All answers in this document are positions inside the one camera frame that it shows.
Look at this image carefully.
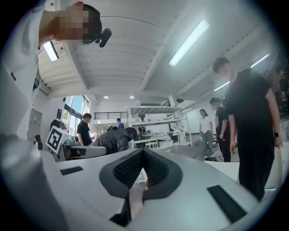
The white metal shelf rack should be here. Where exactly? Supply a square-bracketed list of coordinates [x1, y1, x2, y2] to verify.
[126, 105, 194, 148]

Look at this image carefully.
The black office chair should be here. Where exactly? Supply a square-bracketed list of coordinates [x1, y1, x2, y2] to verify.
[33, 134, 44, 151]

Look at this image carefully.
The person's head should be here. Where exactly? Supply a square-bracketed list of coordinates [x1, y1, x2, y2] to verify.
[39, 4, 91, 45]

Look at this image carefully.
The grey cabinet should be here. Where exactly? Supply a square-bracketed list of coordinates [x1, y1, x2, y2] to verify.
[27, 108, 43, 142]

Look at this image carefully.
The large window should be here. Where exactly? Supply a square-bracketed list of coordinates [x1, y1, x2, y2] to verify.
[64, 94, 90, 136]

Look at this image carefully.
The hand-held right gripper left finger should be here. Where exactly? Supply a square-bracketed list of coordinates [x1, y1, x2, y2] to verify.
[56, 148, 144, 227]

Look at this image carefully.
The long white table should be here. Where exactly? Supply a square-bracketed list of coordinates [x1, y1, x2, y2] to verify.
[130, 134, 174, 150]

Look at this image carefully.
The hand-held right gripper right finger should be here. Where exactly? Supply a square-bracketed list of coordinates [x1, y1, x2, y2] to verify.
[132, 148, 260, 231]

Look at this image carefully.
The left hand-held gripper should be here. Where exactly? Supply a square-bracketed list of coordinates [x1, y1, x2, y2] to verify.
[46, 125, 107, 159]

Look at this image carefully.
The black head camera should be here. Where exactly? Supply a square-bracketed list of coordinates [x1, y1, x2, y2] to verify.
[94, 27, 112, 48]

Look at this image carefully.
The long ceiling light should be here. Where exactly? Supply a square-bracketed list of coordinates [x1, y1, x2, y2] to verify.
[42, 40, 60, 62]
[168, 19, 210, 67]
[250, 53, 270, 69]
[214, 81, 231, 92]

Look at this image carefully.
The person's white shirt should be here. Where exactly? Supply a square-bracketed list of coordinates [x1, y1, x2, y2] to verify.
[0, 0, 49, 145]

